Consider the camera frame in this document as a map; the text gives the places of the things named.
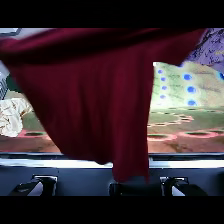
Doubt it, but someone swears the dark red garment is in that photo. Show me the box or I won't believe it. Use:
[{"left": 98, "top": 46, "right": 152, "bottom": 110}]
[{"left": 0, "top": 28, "right": 208, "bottom": 184}]

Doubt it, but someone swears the cream garment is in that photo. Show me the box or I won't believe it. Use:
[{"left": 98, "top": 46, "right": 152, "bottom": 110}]
[{"left": 0, "top": 97, "right": 35, "bottom": 138}]

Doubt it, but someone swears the purple patterned garment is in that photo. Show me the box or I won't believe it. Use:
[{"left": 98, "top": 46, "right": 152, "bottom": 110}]
[{"left": 185, "top": 28, "right": 224, "bottom": 74}]

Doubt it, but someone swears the silver frame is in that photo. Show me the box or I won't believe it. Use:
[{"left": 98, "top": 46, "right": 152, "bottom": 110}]
[{"left": 0, "top": 151, "right": 224, "bottom": 197}]

